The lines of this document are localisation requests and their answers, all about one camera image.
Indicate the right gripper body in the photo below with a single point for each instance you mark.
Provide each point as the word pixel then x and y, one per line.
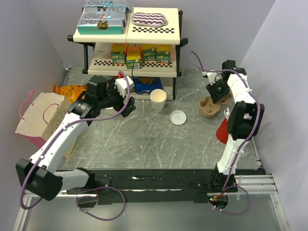
pixel 219 88

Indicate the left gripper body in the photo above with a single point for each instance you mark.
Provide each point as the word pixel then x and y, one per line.
pixel 113 98

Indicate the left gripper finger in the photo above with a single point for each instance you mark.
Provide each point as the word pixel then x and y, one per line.
pixel 130 105
pixel 128 110

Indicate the cardboard cup carrier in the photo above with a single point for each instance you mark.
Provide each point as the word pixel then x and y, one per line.
pixel 210 109

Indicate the pink white paper bag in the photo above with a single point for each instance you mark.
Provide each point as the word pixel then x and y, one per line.
pixel 40 117

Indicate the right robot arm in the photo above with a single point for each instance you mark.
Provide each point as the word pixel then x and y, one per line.
pixel 243 122

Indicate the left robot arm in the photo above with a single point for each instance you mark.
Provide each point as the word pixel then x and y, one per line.
pixel 39 173

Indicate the blue tortilla chip bag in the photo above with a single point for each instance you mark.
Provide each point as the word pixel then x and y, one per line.
pixel 145 85

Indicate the red cup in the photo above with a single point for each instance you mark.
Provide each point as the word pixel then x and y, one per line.
pixel 221 133

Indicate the green juice carton left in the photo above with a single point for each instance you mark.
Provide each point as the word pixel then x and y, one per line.
pixel 118 53

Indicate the green juice carton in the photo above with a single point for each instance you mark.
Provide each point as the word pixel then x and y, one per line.
pixel 148 52
pixel 118 53
pixel 163 54

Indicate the orange chip bag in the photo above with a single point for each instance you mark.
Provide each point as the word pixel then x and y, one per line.
pixel 71 92

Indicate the stack of white lids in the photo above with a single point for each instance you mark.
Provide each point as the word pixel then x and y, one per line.
pixel 178 117

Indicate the orange yellow juice carton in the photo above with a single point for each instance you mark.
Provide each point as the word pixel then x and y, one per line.
pixel 133 58

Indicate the green juice carton middle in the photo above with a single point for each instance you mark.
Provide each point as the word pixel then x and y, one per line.
pixel 148 52

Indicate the cream three-tier shelf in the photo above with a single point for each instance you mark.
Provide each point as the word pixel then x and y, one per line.
pixel 97 48

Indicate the green juice carton right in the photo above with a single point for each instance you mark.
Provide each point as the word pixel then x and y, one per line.
pixel 163 54

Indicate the teal box front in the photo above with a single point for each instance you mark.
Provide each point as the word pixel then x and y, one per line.
pixel 101 27

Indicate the teal box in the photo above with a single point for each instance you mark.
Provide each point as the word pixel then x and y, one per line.
pixel 107 16
pixel 101 27
pixel 108 3
pixel 91 9

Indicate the wavy striped sleep mask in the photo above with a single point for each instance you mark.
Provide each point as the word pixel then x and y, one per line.
pixel 149 19

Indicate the teal box back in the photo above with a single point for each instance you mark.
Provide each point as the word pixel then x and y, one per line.
pixel 108 3

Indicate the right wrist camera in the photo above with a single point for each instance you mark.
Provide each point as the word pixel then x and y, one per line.
pixel 212 76

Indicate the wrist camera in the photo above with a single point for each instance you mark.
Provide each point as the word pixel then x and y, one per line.
pixel 212 76
pixel 122 85

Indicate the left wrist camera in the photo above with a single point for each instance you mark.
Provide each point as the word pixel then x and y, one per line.
pixel 122 85

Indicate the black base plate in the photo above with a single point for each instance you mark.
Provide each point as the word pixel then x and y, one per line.
pixel 111 195

